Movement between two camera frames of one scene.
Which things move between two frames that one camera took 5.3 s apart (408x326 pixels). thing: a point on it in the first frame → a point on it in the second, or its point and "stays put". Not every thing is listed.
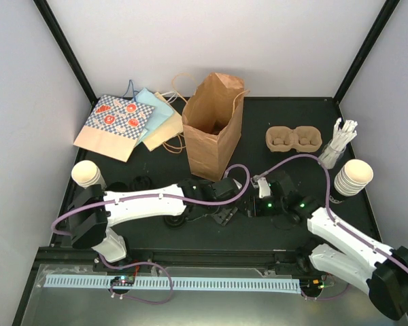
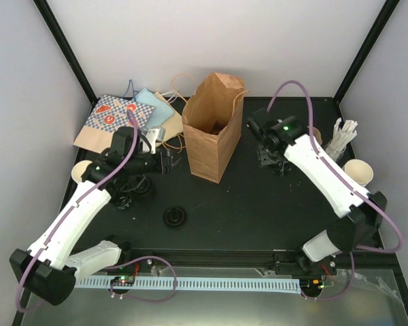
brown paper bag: (212, 123) stays put
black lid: (174, 222) stays put
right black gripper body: (264, 210) → (268, 158)
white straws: (343, 133) stays put
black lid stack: (141, 183) stays put
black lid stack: (117, 186) → (285, 168)
